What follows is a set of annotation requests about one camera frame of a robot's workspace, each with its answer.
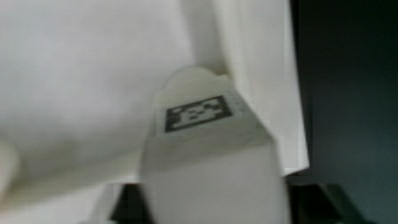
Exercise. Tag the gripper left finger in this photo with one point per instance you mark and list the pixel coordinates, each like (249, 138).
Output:
(121, 207)

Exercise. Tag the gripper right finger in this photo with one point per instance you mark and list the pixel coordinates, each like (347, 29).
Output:
(320, 204)

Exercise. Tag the white square tabletop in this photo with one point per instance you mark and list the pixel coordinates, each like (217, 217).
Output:
(91, 52)

